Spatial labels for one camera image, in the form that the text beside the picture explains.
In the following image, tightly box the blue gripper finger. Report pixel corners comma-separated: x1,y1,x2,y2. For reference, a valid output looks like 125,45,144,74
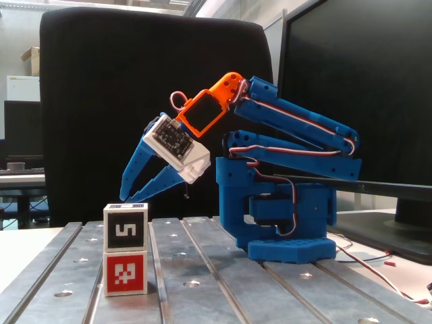
130,163,189,204
119,136,159,200

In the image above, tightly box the orange gripper body with servo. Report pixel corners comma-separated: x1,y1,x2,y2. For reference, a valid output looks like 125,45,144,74
176,71,249,140

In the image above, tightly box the black cube with white marker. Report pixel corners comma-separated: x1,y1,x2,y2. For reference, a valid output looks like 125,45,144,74
103,202,149,252

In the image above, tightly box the red cube with white marker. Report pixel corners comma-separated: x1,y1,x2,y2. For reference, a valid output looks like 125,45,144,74
102,249,149,297

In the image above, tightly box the dark office chair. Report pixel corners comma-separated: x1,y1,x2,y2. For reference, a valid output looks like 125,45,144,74
39,7,275,227

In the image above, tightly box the ceiling light fixture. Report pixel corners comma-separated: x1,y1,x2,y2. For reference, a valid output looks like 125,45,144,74
182,0,212,18

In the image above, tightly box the grey background desk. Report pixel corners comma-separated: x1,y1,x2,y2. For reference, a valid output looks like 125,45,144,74
0,168,47,230

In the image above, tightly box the small dark background monitor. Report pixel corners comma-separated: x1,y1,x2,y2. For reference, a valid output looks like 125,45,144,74
3,100,44,159

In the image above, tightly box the black Dell monitor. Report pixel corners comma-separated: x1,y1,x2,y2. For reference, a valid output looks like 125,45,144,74
272,0,432,266

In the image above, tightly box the white cabinet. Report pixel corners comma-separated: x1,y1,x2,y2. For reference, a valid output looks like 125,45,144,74
5,75,41,101

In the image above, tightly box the brown cardboard box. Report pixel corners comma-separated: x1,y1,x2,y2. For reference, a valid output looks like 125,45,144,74
20,46,41,77

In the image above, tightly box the white gripper camera module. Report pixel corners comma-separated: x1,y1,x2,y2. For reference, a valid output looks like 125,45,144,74
141,113,213,185

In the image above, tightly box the red white black servo cable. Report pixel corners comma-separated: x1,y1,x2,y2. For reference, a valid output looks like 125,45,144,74
231,79,359,157
244,157,302,237
169,90,188,113
228,144,342,159

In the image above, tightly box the aluminium slotted base plate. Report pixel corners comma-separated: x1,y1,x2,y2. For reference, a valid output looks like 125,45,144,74
0,215,432,324

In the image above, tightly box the thin red white wire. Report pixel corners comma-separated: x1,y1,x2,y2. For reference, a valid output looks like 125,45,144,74
332,234,432,304

